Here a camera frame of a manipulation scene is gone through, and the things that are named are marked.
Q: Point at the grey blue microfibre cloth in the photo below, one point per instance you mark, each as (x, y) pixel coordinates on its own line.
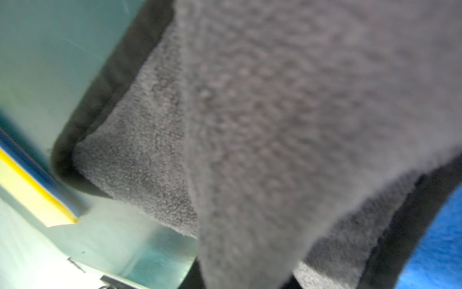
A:
(303, 144)

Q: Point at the yellow mesh document bag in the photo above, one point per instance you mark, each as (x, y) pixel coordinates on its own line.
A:
(33, 196)

